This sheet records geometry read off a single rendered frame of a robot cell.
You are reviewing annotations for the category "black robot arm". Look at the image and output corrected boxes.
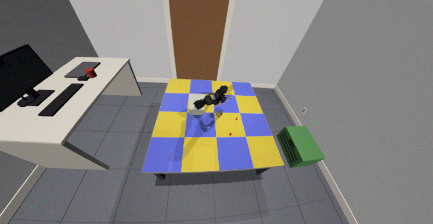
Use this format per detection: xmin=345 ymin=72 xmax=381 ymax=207
xmin=194 ymin=85 xmax=228 ymax=110

